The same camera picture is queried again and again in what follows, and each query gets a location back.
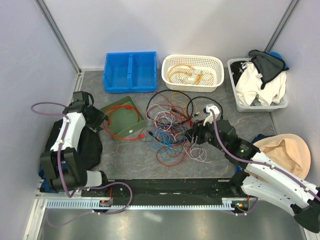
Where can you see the black jacket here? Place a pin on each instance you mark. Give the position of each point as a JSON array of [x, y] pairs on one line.
[[76, 162]]

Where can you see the grey plastic laundry tub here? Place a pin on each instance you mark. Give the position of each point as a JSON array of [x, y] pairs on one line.
[[256, 107]]

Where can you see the slotted grey cable duct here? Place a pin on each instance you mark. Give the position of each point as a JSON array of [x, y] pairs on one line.
[[99, 204]]

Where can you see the green plastic tray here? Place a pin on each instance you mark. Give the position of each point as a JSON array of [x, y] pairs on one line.
[[124, 121]]

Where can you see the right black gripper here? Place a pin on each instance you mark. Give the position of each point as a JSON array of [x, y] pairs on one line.
[[197, 129]]

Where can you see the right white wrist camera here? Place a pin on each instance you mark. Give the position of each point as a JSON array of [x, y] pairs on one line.
[[212, 111]]

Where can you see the beige sun hat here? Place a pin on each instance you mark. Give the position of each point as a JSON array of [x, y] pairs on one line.
[[289, 151]]

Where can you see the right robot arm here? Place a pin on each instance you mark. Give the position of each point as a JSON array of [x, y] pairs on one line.
[[262, 178]]

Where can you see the white cloth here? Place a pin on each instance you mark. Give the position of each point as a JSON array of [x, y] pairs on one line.
[[249, 87]]

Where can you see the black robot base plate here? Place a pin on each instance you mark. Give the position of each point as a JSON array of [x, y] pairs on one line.
[[181, 191]]

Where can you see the dark grey cloth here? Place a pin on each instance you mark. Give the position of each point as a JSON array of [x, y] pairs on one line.
[[268, 66]]

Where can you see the blue divided plastic bin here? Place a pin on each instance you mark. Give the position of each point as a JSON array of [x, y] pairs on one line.
[[130, 72]]

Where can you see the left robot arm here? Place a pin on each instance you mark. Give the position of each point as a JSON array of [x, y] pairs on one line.
[[78, 114]]

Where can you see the blue cap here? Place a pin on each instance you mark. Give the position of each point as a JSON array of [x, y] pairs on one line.
[[277, 55]]

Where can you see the white perforated plastic basket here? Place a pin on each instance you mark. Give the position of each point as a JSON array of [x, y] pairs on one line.
[[192, 73]]

